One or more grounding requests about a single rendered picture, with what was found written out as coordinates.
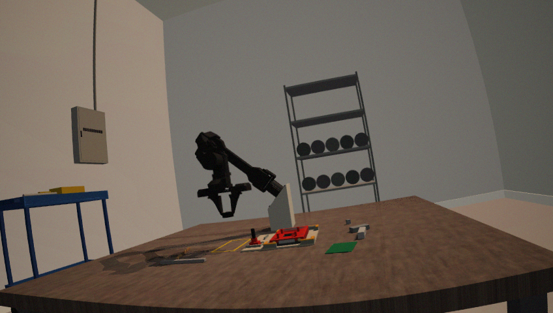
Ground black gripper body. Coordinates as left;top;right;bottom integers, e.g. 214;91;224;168
197;170;252;198

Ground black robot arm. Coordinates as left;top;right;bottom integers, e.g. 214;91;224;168
195;132;284;197

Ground green flat mat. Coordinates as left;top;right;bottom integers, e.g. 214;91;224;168
325;242;357;254

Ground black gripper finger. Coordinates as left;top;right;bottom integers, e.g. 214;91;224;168
229;192;242;214
208;196;223;216

